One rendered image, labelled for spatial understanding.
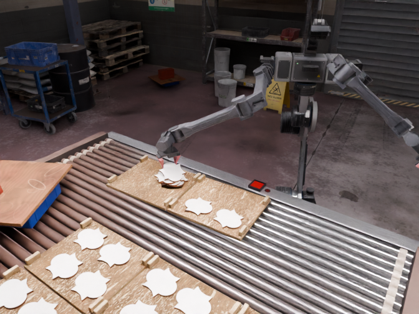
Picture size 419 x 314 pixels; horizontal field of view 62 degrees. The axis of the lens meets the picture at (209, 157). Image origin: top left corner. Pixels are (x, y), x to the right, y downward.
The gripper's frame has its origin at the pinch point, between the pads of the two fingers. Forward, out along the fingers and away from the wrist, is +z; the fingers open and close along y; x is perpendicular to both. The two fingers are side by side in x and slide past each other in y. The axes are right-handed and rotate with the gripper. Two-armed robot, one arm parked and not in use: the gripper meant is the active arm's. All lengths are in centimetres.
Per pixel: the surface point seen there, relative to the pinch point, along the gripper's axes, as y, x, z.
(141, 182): -16.1, 3.1, 8.4
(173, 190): -2.9, -12.3, 8.7
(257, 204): 31, -42, 9
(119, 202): -31.2, -6.6, 10.0
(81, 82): 6, 366, 62
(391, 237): 73, -89, 12
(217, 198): 15.1, -29.0, 9.0
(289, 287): 14, -90, 11
